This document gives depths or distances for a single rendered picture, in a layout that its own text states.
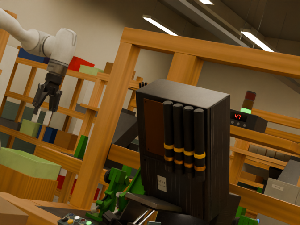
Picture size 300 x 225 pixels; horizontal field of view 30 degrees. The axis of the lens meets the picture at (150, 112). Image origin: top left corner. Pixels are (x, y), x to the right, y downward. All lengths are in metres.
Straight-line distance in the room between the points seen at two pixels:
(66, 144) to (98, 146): 5.28
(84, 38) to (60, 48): 9.42
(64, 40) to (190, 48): 0.75
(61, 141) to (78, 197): 5.33
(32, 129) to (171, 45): 6.11
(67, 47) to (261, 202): 1.15
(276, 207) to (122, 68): 1.15
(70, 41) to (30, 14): 8.40
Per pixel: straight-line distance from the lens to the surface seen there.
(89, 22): 11.96
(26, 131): 9.00
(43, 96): 2.49
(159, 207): 2.22
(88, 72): 8.34
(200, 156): 2.12
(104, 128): 3.11
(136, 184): 2.49
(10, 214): 2.26
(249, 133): 2.53
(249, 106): 2.72
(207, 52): 2.87
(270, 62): 2.71
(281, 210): 2.66
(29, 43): 2.55
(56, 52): 2.48
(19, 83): 10.93
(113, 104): 3.11
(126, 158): 3.10
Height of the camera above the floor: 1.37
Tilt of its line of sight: 3 degrees up
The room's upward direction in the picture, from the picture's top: 17 degrees clockwise
